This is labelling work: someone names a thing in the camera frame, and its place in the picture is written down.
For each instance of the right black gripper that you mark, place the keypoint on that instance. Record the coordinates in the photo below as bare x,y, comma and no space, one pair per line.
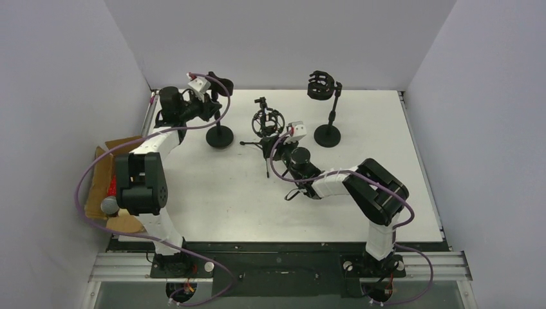
276,143

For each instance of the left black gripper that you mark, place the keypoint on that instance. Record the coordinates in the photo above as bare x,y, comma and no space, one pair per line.
214,109

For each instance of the tripod shock mount stand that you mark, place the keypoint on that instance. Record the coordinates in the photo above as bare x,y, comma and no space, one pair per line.
267,124

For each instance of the clip mic stand round base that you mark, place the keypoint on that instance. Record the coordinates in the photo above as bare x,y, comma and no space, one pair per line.
219,137

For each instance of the brown cardboard box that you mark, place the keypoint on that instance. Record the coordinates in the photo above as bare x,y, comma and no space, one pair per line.
102,173

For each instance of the red glitter microphone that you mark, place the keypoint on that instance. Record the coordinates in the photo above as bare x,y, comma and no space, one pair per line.
112,187

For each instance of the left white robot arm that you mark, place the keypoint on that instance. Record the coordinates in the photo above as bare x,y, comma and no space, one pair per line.
141,182

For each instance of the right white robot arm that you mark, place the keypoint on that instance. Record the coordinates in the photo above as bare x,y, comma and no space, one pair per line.
379,195

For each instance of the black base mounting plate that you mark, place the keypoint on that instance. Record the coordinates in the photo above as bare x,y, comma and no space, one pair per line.
269,269

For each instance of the grey mesh head microphone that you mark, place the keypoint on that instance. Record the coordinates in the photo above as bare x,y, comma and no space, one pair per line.
109,206

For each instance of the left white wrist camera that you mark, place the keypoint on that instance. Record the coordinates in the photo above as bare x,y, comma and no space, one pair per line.
198,85

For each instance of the shock mount stand round base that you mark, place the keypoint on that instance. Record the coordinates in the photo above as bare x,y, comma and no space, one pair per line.
322,87

